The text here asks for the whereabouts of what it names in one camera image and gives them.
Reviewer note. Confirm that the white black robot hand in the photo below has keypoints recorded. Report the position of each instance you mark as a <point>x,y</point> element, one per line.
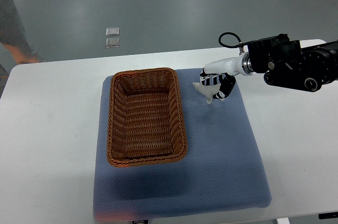
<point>223,72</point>

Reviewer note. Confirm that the white bear figurine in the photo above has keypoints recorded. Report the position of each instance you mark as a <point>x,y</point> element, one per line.
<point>207,91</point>

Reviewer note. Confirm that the brown wicker basket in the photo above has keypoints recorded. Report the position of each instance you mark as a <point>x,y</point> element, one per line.
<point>145,120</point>

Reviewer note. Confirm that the blue textured mat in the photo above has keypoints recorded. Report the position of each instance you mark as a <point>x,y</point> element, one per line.
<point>222,170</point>

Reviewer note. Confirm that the upper metal floor plate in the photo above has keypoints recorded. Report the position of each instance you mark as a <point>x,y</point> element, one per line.
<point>112,31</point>

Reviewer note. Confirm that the black table control box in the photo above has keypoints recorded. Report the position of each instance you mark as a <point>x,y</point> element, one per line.
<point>330,215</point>

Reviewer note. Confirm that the person in grey shorts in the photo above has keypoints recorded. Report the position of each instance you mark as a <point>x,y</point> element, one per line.
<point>13,36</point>

